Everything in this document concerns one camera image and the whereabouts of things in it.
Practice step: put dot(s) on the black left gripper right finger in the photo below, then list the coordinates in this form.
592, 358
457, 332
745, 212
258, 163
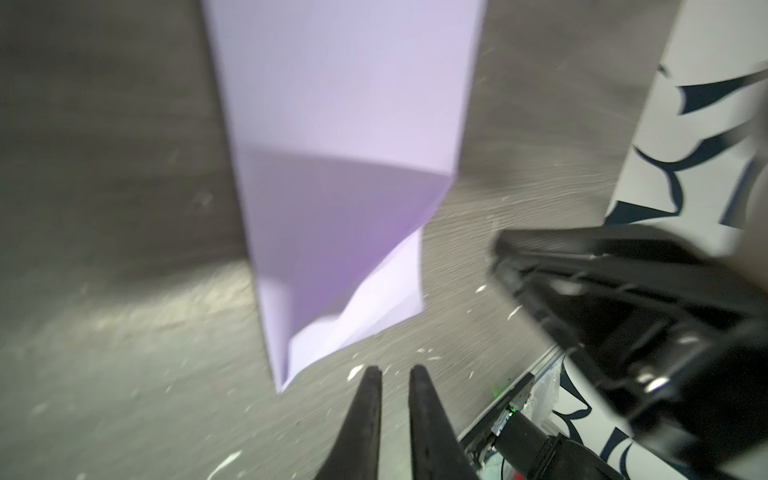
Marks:
436, 453

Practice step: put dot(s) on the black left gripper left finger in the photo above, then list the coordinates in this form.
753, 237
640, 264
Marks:
355, 453

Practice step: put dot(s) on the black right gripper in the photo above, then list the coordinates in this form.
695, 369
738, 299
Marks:
675, 338

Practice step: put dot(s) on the lilac square paper sheet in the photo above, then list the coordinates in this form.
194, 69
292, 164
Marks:
345, 121

